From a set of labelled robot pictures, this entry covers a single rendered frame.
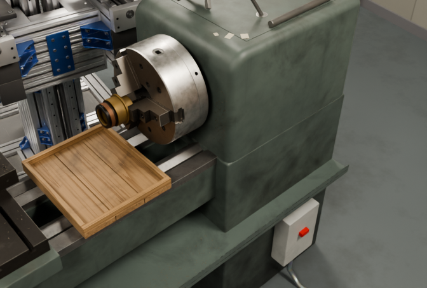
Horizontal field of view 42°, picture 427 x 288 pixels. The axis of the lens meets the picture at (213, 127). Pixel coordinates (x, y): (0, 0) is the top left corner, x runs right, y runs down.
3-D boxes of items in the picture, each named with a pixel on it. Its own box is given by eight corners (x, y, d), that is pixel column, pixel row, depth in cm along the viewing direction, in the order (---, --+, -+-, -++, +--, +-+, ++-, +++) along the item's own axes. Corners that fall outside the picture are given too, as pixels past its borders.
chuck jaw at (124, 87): (143, 85, 169) (128, 49, 167) (150, 83, 165) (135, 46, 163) (113, 99, 163) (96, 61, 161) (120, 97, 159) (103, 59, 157)
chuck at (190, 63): (143, 89, 191) (147, 14, 168) (202, 147, 177) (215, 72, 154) (135, 93, 189) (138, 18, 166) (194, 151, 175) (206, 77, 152)
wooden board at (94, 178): (105, 130, 188) (103, 121, 185) (171, 187, 167) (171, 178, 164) (23, 170, 172) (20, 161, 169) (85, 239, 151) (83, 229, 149)
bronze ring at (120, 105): (118, 84, 163) (91, 96, 158) (136, 98, 158) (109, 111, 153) (121, 110, 169) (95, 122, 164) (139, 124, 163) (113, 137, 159)
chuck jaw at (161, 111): (156, 90, 164) (182, 105, 157) (158, 104, 167) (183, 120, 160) (125, 105, 158) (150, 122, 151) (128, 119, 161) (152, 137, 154)
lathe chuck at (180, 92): (135, 93, 189) (138, 18, 166) (194, 151, 175) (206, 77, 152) (113, 104, 184) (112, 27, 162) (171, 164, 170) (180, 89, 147)
